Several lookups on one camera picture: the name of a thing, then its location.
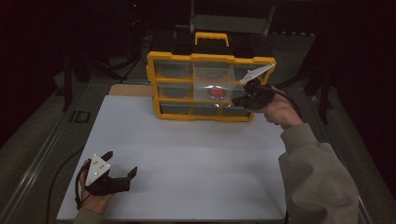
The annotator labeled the white table sheet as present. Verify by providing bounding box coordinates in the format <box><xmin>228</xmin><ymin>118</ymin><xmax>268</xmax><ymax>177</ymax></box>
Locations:
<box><xmin>56</xmin><ymin>94</ymin><xmax>300</xmax><ymax>222</ymax></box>

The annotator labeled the person's right hand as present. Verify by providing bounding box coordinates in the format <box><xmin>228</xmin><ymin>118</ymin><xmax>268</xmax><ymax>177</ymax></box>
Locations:
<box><xmin>250</xmin><ymin>86</ymin><xmax>304</xmax><ymax>131</ymax></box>

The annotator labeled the grey metal stand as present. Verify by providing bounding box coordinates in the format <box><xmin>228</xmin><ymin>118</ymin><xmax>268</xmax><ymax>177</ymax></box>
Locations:
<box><xmin>189</xmin><ymin>0</ymin><xmax>276</xmax><ymax>37</ymax></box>

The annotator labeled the grid of clear drawers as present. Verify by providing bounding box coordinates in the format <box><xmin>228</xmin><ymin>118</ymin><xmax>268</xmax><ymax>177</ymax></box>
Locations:
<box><xmin>153</xmin><ymin>60</ymin><xmax>269</xmax><ymax>119</ymax></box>

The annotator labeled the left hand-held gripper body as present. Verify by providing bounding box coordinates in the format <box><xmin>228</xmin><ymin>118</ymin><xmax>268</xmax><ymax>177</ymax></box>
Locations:
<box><xmin>84</xmin><ymin>153</ymin><xmax>131</xmax><ymax>196</ymax></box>

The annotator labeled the aluminium rail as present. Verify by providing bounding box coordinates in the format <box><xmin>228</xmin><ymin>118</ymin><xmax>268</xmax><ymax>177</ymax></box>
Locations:
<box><xmin>307</xmin><ymin>90</ymin><xmax>375</xmax><ymax>224</ymax></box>
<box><xmin>0</xmin><ymin>83</ymin><xmax>92</xmax><ymax>224</ymax></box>

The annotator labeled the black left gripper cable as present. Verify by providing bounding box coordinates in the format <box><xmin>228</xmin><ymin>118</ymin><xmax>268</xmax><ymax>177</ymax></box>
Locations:
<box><xmin>46</xmin><ymin>148</ymin><xmax>92</xmax><ymax>224</ymax></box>

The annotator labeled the person's left hand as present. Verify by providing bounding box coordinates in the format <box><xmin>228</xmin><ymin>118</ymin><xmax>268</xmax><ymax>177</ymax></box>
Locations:
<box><xmin>78</xmin><ymin>160</ymin><xmax>114</xmax><ymax>215</ymax></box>

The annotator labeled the red round button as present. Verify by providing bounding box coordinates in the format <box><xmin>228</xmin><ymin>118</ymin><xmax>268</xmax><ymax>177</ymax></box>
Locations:
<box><xmin>208</xmin><ymin>87</ymin><xmax>226</xmax><ymax>101</ymax></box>

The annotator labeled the black tripod stand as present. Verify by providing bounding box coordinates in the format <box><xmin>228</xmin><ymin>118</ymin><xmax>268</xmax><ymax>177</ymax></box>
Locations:
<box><xmin>60</xmin><ymin>46</ymin><xmax>141</xmax><ymax>113</ymax></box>
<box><xmin>269</xmin><ymin>31</ymin><xmax>335</xmax><ymax>125</ymax></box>

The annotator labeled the clear plastic drawer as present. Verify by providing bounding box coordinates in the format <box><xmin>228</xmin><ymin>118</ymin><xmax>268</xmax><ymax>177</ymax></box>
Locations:
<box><xmin>192</xmin><ymin>61</ymin><xmax>236</xmax><ymax>102</ymax></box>

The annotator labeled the yellow organizer cabinet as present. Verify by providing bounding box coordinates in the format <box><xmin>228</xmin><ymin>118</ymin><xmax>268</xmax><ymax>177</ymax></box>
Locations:
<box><xmin>146</xmin><ymin>31</ymin><xmax>277</xmax><ymax>123</ymax></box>

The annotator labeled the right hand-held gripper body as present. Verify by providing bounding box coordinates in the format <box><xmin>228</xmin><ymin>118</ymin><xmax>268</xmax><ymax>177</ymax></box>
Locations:
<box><xmin>238</xmin><ymin>63</ymin><xmax>276</xmax><ymax>109</ymax></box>

